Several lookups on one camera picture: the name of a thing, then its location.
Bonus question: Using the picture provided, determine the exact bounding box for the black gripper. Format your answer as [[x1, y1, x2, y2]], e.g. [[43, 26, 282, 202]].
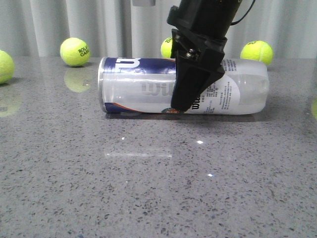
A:
[[167, 0, 241, 112]]

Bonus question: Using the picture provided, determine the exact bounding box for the white Wilson tennis ball can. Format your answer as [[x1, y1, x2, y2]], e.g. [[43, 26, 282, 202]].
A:
[[98, 57, 269, 115]]

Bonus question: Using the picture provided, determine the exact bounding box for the centre tennis ball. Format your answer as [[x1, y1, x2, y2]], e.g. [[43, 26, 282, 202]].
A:
[[160, 37, 173, 58]]

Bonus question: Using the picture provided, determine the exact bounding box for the right tennis ball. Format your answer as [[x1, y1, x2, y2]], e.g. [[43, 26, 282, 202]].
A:
[[240, 40, 273, 65]]

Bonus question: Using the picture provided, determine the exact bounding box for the Roland Garros tennis ball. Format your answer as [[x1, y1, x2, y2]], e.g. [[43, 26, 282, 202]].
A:
[[60, 38, 90, 66]]

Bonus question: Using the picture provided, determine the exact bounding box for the far left tennis ball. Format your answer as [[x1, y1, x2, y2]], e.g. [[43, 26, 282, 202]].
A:
[[0, 51, 15, 84]]

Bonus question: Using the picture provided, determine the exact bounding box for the grey pleated curtain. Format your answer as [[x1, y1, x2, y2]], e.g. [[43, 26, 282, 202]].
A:
[[0, 0, 317, 59]]

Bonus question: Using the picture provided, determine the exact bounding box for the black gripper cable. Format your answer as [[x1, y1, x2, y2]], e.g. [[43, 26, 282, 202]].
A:
[[230, 0, 257, 26]]

